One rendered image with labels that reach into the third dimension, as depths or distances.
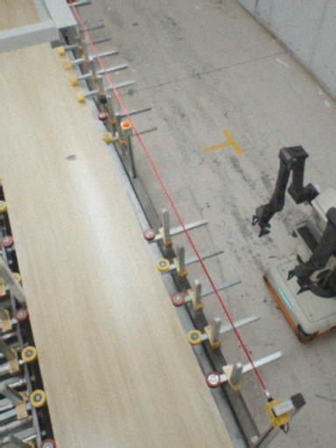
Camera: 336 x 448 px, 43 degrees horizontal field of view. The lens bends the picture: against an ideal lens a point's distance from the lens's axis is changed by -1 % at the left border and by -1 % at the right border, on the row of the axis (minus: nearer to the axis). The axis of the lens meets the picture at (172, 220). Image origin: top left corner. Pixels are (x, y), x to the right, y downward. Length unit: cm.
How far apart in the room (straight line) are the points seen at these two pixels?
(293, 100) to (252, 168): 121
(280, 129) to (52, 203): 274
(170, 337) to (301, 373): 130
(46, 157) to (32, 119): 47
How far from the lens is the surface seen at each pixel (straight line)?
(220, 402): 266
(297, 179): 249
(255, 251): 383
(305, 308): 333
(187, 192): 418
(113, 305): 258
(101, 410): 240
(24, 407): 257
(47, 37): 161
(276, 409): 158
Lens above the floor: 321
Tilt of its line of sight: 54 degrees down
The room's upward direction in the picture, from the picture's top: 3 degrees counter-clockwise
